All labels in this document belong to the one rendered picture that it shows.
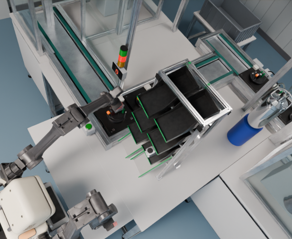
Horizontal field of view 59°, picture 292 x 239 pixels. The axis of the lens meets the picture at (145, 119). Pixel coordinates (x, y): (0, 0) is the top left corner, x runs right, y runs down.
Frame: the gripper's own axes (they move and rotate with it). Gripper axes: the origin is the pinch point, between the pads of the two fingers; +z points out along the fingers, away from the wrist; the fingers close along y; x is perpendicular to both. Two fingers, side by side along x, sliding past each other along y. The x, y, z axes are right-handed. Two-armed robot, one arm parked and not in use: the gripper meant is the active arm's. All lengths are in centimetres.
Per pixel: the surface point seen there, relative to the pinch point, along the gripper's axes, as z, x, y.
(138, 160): 3.5, 12.4, -37.7
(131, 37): -25.1, -34.1, 16.8
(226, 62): 81, -93, -1
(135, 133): -11.3, 0.7, -26.2
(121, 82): 11.0, -9.3, 17.2
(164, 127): -38, -18, -42
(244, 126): 40, -58, -60
